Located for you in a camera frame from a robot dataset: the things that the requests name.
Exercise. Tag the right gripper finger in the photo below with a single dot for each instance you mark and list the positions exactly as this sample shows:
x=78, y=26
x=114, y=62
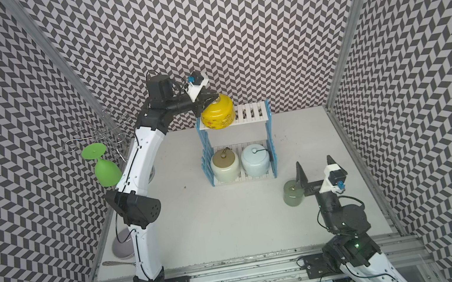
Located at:
x=331, y=161
x=301, y=178

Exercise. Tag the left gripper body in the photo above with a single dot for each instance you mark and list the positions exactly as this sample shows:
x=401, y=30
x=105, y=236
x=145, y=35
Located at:
x=185, y=104

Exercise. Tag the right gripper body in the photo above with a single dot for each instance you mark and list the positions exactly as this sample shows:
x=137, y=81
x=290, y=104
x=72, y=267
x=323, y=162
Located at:
x=314, y=187

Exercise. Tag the green tea canister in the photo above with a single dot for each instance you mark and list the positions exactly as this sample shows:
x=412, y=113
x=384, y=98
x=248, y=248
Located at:
x=293, y=193

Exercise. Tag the yellow tea canister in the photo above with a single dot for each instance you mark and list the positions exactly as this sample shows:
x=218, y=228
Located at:
x=219, y=114

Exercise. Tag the blue white slatted shelf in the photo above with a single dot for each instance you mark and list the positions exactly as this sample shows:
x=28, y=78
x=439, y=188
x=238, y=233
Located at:
x=252, y=125

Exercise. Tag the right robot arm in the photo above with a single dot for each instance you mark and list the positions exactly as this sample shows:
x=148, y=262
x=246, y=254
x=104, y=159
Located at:
x=351, y=251

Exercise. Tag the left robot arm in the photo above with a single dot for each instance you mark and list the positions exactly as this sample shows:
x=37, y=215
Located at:
x=130, y=199

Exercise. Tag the light blue tea canister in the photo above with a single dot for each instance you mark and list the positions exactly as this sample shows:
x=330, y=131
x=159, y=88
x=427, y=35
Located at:
x=255, y=160

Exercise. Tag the cream canister brown lid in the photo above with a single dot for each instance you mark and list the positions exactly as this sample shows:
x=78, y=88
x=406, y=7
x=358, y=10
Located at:
x=225, y=164

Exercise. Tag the green plastic wine glass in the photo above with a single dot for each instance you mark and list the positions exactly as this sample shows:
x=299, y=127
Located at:
x=107, y=172

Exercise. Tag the lilac bowl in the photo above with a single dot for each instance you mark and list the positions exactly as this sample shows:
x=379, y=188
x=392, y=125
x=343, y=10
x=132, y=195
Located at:
x=123, y=250

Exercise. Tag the metal fork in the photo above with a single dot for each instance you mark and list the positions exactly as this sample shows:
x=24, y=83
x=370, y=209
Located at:
x=116, y=263

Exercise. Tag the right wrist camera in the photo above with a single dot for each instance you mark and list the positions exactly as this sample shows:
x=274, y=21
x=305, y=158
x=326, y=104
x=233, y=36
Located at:
x=335, y=178

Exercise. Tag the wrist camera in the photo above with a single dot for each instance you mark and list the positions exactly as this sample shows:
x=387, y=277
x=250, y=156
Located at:
x=196, y=82
x=335, y=178

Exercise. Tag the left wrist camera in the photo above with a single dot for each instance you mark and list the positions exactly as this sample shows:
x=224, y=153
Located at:
x=196, y=82

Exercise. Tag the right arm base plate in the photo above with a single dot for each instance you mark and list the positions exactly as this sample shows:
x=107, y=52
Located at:
x=319, y=265

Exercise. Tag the chrome wire glass rack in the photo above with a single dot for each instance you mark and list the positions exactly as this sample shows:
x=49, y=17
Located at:
x=109, y=138

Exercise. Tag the aluminium front rail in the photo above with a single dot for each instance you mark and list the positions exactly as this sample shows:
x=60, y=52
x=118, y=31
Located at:
x=402, y=251

